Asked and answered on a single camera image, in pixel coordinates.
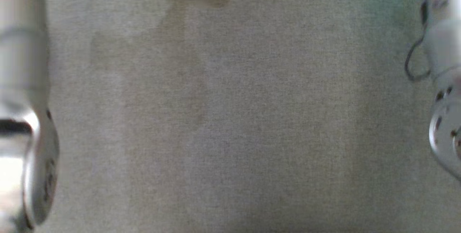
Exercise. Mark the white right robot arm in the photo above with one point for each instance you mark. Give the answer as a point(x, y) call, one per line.
point(446, 45)

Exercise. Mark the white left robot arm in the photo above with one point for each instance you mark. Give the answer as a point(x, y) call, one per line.
point(21, 63)

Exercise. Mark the large grey fabric ottoman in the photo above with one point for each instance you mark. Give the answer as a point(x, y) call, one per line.
point(230, 117)

